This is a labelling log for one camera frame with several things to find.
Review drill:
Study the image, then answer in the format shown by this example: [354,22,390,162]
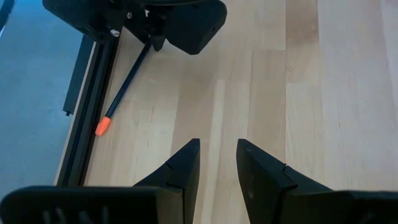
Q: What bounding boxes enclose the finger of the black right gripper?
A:
[42,0,126,43]
[149,0,228,55]

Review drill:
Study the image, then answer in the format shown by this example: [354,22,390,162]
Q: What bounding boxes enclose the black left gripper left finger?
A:
[0,138,201,224]

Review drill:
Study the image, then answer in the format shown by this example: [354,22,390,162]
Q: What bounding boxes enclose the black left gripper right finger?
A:
[236,138,398,224]

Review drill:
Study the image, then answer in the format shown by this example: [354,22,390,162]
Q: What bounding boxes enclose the black pencil orange eraser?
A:
[94,41,154,138]

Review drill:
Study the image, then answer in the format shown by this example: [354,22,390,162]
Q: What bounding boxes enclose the black flat bar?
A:
[62,34,95,117]

